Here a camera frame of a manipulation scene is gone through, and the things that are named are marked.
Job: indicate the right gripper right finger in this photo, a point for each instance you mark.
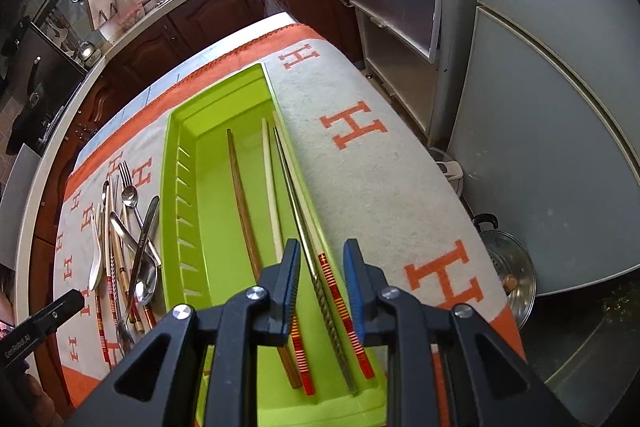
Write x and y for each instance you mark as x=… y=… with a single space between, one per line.
x=363 y=283

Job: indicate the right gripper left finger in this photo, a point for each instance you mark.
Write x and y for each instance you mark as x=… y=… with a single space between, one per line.
x=274 y=321

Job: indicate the silver metal chopstick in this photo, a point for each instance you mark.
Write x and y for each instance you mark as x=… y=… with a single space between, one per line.
x=316 y=283

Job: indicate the large steel spoon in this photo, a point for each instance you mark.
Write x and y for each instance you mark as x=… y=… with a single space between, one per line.
x=146 y=280

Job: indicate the green handled spoon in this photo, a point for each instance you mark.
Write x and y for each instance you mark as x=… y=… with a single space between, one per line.
x=148 y=228

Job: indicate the white ceramic spoon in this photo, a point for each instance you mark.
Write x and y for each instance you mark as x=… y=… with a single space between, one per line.
x=97 y=263

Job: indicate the white orange H blanket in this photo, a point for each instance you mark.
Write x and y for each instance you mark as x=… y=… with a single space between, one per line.
x=364 y=174

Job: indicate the green plastic utensil tray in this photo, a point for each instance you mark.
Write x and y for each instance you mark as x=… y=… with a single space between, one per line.
x=205 y=260

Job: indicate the steel pot on floor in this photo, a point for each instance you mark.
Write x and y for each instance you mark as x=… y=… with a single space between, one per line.
x=514 y=268

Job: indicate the silver fork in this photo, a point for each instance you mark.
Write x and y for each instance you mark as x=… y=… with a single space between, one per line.
x=127 y=180

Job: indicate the grey refrigerator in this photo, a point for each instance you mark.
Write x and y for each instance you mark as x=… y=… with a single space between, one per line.
x=547 y=133

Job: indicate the grey frosted cabinet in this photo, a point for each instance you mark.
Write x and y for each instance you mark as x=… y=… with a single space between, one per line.
x=419 y=49

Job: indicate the small spoon gold handle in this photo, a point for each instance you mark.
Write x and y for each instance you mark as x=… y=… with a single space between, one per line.
x=130 y=199

